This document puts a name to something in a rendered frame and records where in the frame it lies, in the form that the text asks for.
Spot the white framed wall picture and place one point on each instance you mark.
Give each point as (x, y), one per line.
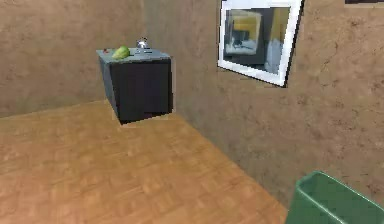
(258, 38)

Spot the grey flat remote control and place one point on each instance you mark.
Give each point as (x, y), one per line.
(143, 51)

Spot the green fruit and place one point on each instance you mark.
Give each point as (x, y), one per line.
(121, 52)

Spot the dark framed wall picture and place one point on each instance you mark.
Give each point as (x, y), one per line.
(364, 1)

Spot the black cabinet with grey top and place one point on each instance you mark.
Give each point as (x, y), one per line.
(141, 88)

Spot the green bin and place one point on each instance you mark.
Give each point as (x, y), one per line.
(328, 203)

